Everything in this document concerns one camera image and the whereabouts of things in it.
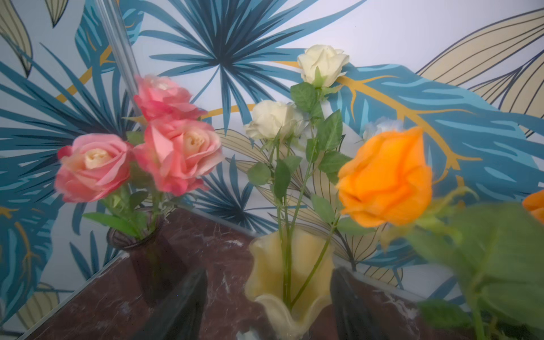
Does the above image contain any cream white rose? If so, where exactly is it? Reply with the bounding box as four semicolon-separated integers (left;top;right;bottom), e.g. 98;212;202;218
276;45;349;285

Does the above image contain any pink rose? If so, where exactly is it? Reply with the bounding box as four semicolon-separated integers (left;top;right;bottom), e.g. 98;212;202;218
55;134;147;240
132;118;225;232
134;75;207;123

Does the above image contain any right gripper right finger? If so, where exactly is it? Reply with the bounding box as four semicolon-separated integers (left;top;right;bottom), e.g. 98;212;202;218
330;268;388;340

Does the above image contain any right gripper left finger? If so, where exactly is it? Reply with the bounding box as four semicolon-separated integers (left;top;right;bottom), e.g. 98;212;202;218
133;268;208;340

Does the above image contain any dark purple glass vase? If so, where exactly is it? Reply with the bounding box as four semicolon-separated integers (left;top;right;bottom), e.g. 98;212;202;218
107;215;188;307

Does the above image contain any cream yellow fluted vase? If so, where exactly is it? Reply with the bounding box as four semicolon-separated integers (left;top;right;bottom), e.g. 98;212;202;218
245;229;334;339

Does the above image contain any orange rose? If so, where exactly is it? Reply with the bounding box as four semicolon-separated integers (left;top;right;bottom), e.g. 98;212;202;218
522;190;544;224
337;127;543;339

